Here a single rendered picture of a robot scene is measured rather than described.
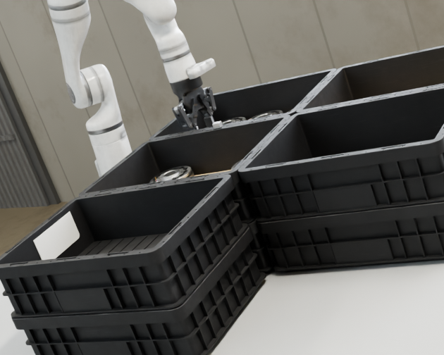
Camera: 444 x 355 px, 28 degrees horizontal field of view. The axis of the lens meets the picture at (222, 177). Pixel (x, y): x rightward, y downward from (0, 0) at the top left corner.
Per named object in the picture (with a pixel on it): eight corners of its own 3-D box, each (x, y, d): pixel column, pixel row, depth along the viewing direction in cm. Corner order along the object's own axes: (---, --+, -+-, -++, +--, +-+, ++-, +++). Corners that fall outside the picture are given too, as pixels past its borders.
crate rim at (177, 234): (-12, 280, 164) (-18, 269, 164) (78, 206, 188) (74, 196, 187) (161, 264, 143) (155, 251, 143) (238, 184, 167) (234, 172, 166)
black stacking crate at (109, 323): (32, 372, 171) (6, 319, 167) (113, 289, 195) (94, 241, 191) (203, 370, 150) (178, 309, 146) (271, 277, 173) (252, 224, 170)
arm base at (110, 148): (101, 196, 229) (80, 135, 223) (123, 182, 235) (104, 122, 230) (126, 197, 223) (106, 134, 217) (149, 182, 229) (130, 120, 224)
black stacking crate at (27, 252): (10, 323, 167) (-15, 271, 164) (95, 246, 191) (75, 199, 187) (180, 314, 147) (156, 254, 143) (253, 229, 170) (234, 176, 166)
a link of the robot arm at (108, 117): (99, 60, 224) (118, 123, 230) (64, 72, 221) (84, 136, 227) (110, 63, 216) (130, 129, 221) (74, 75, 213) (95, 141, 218)
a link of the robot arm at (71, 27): (41, 3, 209) (79, -9, 212) (67, 102, 224) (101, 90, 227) (54, 14, 202) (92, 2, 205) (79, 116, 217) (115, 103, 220)
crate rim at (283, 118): (78, 206, 188) (74, 196, 187) (149, 149, 212) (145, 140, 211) (238, 184, 167) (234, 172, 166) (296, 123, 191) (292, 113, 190)
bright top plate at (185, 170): (142, 189, 201) (141, 187, 201) (163, 170, 209) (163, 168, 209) (178, 184, 196) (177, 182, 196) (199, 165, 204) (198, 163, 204)
